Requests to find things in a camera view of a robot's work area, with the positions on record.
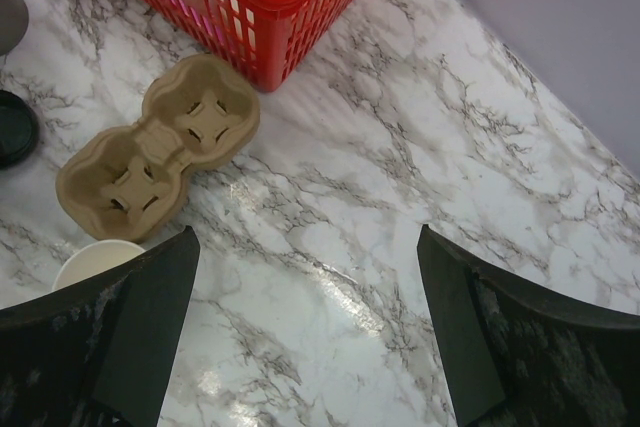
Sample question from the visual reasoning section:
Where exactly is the brown cardboard cup carrier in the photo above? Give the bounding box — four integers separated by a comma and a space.
56, 54, 260, 243

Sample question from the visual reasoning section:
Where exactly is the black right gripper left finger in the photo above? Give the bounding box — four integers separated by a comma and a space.
1, 227, 200, 426

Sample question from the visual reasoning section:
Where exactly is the grey metal straw holder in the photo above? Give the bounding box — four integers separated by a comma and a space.
0, 0, 29, 55

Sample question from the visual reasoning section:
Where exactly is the black plastic cup lid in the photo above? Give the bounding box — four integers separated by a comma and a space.
0, 90, 39, 170

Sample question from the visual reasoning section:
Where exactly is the green paper coffee cup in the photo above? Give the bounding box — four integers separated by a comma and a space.
52, 239, 146, 291

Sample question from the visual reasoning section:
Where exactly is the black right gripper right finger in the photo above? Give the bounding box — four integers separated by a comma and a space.
417, 226, 639, 426

